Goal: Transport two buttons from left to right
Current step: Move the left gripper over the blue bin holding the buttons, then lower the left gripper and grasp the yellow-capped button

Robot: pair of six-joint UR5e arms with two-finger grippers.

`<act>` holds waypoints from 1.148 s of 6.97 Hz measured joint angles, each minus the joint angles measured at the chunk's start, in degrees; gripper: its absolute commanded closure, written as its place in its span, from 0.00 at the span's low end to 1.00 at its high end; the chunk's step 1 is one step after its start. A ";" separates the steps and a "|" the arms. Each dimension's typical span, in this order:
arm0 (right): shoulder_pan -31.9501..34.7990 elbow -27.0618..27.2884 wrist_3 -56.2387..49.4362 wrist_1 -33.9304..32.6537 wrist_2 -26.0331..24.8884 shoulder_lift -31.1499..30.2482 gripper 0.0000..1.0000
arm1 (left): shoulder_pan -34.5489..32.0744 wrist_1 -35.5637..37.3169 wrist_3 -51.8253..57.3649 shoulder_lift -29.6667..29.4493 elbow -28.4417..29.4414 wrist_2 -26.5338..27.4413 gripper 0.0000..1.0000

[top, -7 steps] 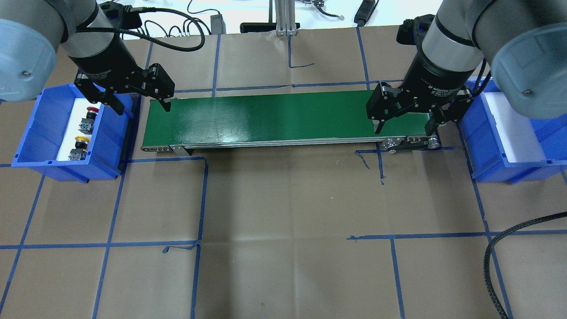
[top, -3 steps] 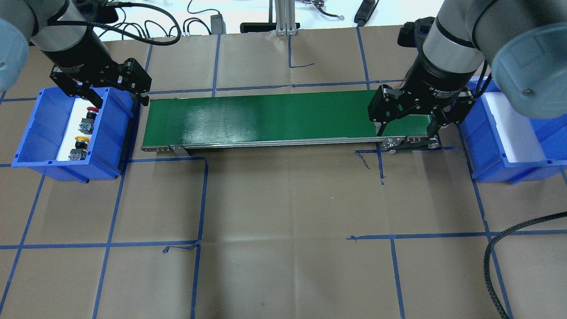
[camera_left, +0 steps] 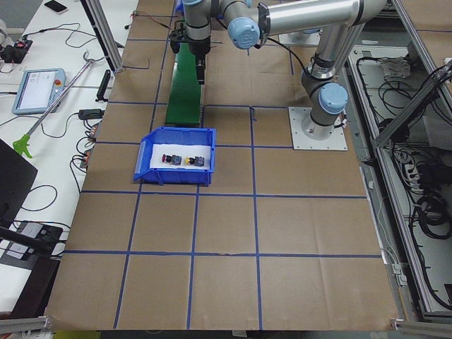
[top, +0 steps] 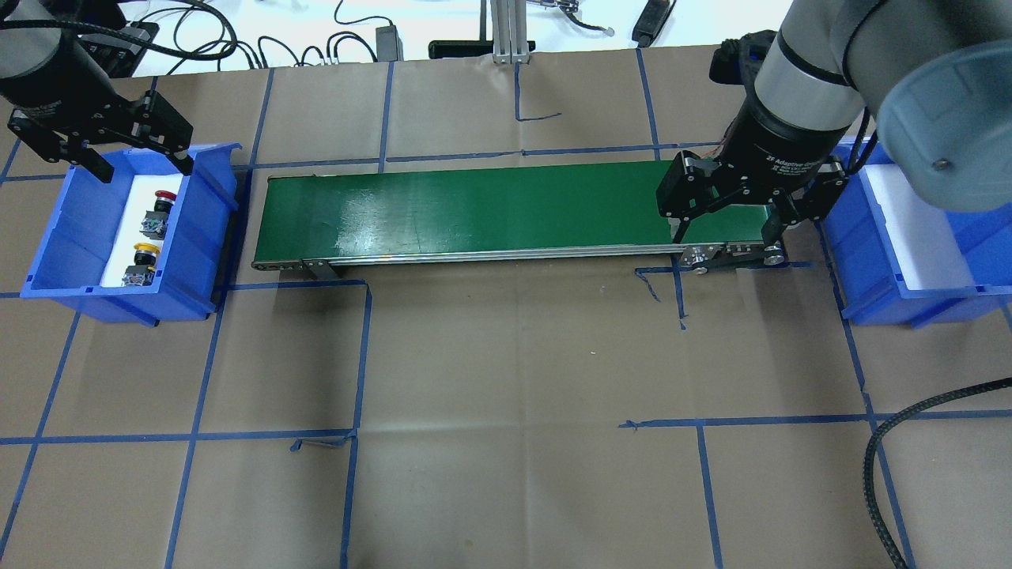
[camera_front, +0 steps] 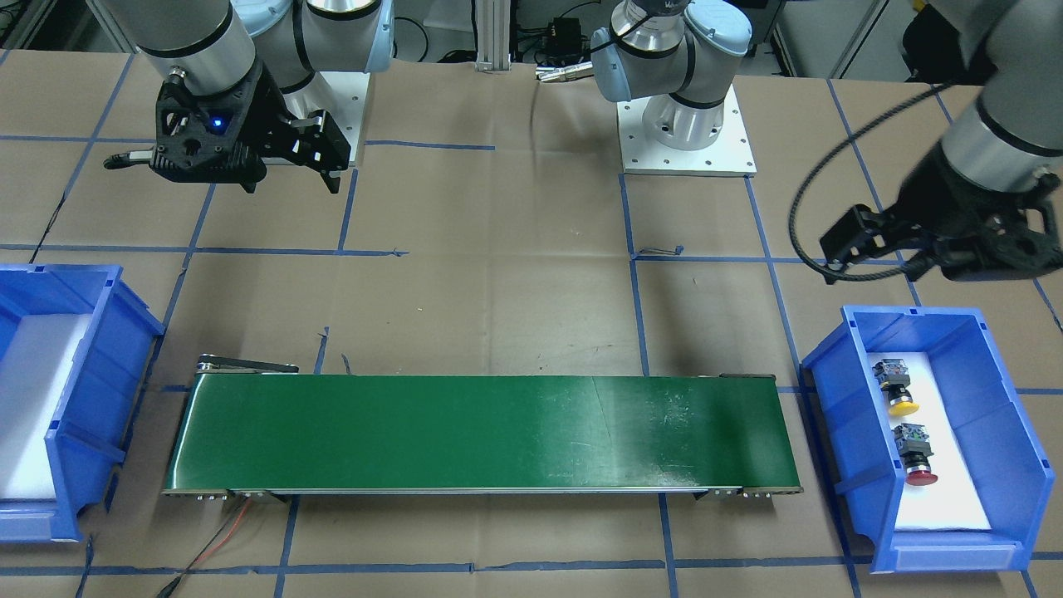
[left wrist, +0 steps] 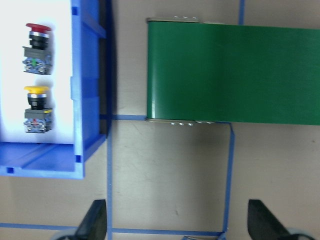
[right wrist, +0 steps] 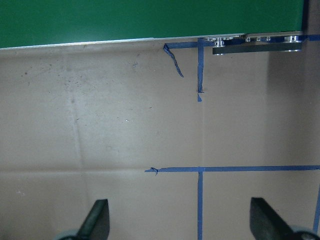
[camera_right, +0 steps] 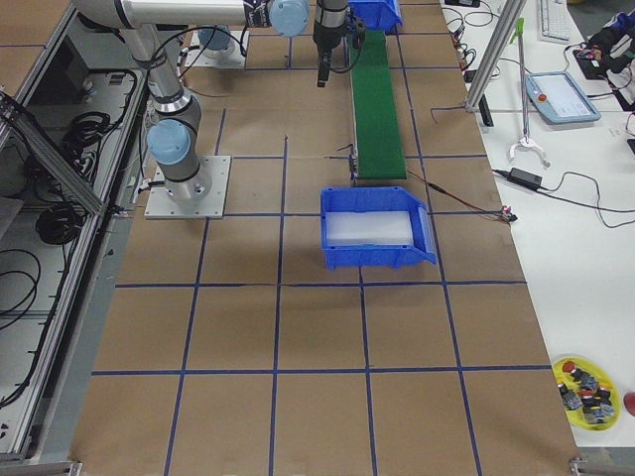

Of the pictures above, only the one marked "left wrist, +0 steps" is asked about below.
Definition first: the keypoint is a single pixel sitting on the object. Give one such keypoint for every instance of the red push button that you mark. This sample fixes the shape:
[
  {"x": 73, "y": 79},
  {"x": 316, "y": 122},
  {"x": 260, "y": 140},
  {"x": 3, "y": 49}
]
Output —
[{"x": 38, "y": 57}]

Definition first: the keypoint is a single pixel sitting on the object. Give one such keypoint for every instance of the green conveyor belt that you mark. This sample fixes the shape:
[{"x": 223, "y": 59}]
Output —
[{"x": 233, "y": 73}]

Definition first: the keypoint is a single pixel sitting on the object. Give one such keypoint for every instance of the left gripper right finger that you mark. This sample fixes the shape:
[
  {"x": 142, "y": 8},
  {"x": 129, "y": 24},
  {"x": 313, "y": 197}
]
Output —
[{"x": 263, "y": 225}]

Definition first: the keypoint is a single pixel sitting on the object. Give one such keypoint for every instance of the yellow push button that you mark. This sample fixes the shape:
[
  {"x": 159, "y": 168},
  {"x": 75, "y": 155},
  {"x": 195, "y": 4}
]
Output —
[{"x": 37, "y": 118}]

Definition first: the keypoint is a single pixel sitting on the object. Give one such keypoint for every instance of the white foam pad source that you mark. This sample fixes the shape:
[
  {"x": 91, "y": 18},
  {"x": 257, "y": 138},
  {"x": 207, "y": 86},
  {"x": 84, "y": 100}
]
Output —
[{"x": 14, "y": 36}]

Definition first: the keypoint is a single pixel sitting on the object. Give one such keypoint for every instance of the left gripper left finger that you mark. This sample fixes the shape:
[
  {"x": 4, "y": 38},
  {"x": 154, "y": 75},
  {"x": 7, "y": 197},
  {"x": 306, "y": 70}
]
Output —
[{"x": 94, "y": 224}]

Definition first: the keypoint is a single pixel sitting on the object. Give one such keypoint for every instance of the blue source bin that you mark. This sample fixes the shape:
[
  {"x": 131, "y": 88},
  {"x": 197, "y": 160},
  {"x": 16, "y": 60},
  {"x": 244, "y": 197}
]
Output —
[{"x": 67, "y": 160}]

